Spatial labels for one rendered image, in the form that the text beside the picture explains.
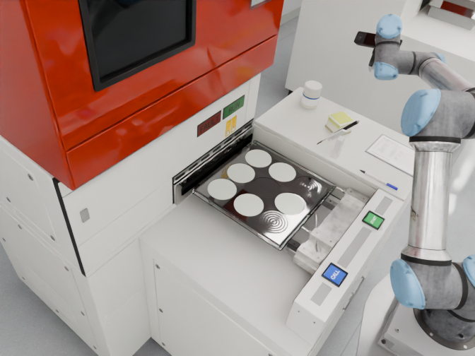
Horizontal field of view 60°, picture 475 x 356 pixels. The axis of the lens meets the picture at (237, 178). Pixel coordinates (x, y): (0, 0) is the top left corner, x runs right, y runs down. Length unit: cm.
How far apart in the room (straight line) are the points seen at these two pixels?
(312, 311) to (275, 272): 25
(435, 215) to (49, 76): 88
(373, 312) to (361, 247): 20
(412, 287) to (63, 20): 92
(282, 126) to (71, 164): 91
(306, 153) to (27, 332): 151
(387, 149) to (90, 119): 111
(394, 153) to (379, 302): 57
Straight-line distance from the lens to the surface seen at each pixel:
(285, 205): 140
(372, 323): 133
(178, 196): 141
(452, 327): 127
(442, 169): 109
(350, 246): 128
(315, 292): 116
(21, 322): 228
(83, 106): 89
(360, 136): 167
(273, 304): 127
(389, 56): 144
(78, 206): 111
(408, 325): 128
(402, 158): 163
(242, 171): 149
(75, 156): 93
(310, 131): 162
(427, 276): 110
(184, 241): 137
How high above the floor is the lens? 192
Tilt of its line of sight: 44 degrees down
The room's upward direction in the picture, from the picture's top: 7 degrees clockwise
